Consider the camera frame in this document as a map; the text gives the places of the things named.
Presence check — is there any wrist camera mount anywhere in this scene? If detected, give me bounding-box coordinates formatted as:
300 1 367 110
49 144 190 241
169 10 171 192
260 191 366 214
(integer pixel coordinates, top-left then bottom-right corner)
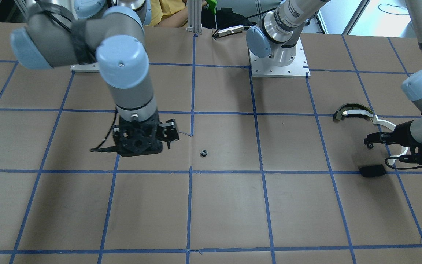
399 146 422 165
90 143 163 157

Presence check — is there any small black flat plate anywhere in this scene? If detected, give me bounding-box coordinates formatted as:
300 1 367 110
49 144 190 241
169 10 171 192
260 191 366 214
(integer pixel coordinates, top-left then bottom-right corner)
359 164 386 178

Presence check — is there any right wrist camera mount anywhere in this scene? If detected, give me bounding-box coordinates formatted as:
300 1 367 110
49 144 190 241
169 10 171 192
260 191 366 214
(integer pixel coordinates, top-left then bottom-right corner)
90 143 163 157

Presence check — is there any dark green curved part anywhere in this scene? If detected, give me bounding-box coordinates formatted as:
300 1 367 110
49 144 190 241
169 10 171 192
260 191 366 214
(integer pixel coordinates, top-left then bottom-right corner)
333 103 374 121

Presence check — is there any green handled tool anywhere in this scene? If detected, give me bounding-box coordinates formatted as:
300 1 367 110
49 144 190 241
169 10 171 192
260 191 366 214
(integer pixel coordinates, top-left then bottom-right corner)
206 0 218 30

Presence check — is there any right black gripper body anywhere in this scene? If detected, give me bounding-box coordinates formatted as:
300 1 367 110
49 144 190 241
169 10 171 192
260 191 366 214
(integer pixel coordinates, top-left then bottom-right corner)
113 112 162 147

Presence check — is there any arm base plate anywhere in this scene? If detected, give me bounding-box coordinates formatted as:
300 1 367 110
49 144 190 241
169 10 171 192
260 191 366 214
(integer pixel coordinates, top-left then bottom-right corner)
70 62 100 73
248 39 311 78

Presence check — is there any white curved plastic arc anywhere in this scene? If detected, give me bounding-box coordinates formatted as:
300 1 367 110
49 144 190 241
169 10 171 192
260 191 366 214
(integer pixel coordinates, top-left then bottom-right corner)
371 115 409 166

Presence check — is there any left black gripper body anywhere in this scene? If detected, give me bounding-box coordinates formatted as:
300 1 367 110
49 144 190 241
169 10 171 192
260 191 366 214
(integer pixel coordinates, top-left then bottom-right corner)
392 121 422 147

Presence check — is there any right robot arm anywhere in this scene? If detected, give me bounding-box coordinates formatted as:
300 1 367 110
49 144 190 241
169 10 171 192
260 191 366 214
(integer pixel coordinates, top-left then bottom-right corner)
10 0 179 157

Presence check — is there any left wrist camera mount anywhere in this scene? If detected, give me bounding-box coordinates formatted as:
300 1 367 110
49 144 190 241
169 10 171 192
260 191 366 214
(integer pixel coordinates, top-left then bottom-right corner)
399 146 422 165

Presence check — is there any aluminium extrusion post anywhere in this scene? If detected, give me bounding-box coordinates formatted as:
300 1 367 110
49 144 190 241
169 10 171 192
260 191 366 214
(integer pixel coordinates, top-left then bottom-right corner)
186 0 202 35

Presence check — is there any small black bearing gear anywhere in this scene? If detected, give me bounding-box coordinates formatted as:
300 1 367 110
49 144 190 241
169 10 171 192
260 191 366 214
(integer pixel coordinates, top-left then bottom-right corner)
200 149 208 157

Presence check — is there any person in yellow shirt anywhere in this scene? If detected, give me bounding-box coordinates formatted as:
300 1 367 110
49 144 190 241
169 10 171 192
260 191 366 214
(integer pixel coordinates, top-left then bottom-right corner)
149 0 188 28

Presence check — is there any silver connector on cable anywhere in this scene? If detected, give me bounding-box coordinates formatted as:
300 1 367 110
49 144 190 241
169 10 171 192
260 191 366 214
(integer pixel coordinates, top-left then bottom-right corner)
212 25 245 39

